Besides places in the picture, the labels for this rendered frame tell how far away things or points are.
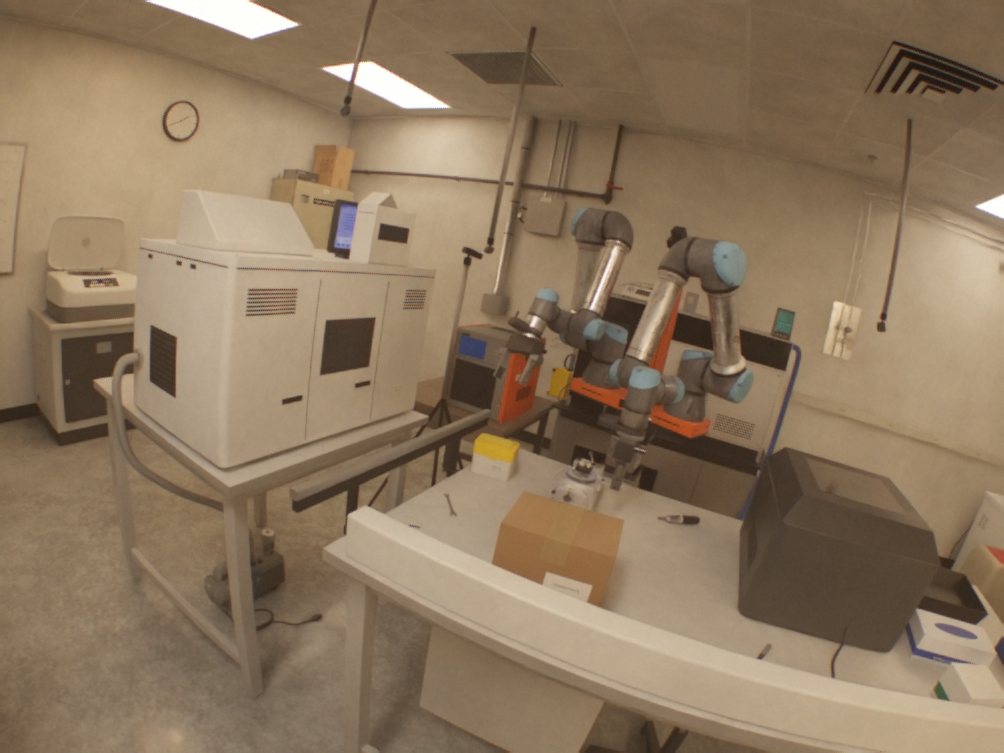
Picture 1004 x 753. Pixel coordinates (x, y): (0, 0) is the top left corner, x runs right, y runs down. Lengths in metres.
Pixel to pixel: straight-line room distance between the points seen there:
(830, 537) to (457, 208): 4.18
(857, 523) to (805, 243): 3.13
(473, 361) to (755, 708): 2.13
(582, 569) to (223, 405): 0.89
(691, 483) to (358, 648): 2.18
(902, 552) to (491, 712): 1.13
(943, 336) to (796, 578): 3.44
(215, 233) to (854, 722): 1.66
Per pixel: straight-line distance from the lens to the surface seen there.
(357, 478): 1.22
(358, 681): 1.33
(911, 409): 4.36
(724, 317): 1.50
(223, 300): 1.22
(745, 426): 2.93
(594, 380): 1.87
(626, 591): 1.14
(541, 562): 0.96
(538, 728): 1.51
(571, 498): 1.33
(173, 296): 1.44
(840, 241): 4.14
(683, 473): 2.94
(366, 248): 1.52
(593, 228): 1.84
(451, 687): 1.55
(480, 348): 2.56
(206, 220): 1.36
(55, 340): 3.54
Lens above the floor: 1.52
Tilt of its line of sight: 13 degrees down
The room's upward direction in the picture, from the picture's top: 11 degrees clockwise
